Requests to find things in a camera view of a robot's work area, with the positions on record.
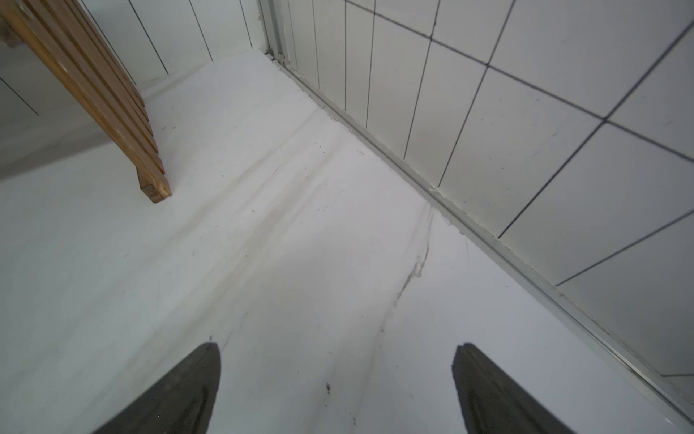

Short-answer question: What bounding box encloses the wooden two-tier shelf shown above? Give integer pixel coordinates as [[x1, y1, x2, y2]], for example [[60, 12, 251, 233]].
[[1, 1, 172, 204]]

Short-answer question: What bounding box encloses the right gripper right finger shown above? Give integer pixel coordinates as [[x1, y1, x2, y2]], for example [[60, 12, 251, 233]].
[[452, 343, 572, 434]]

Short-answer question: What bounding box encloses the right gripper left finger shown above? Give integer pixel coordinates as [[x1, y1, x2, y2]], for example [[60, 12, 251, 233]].
[[97, 343, 222, 433]]

